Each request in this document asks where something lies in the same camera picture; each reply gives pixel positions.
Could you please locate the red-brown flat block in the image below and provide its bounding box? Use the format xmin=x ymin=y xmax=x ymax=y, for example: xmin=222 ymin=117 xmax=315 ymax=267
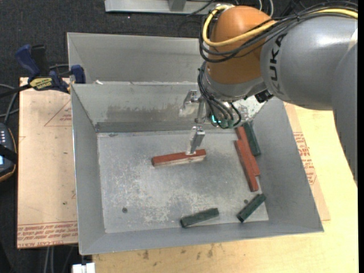
xmin=233 ymin=139 xmax=260 ymax=193
xmin=151 ymin=148 xmax=207 ymax=168
xmin=235 ymin=126 xmax=261 ymax=177

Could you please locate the grey metal bin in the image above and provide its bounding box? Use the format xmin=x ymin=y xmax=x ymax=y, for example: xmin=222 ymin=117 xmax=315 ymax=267
xmin=67 ymin=32 xmax=325 ymax=256

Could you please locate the black cylinder on white bracket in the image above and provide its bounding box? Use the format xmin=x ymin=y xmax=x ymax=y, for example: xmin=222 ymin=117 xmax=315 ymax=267
xmin=254 ymin=89 xmax=274 ymax=103

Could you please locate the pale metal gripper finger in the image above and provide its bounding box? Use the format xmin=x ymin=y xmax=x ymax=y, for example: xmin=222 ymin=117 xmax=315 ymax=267
xmin=179 ymin=89 xmax=200 ymax=117
xmin=185 ymin=126 xmax=206 ymax=156

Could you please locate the brown cardboard board red print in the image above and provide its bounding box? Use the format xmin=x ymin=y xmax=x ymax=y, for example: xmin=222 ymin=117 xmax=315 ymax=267
xmin=16 ymin=77 xmax=332 ymax=250

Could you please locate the dark green flat block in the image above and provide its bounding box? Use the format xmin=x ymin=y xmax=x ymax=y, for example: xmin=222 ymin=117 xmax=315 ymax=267
xmin=236 ymin=193 xmax=267 ymax=223
xmin=180 ymin=208 xmax=220 ymax=229
xmin=242 ymin=121 xmax=262 ymax=157

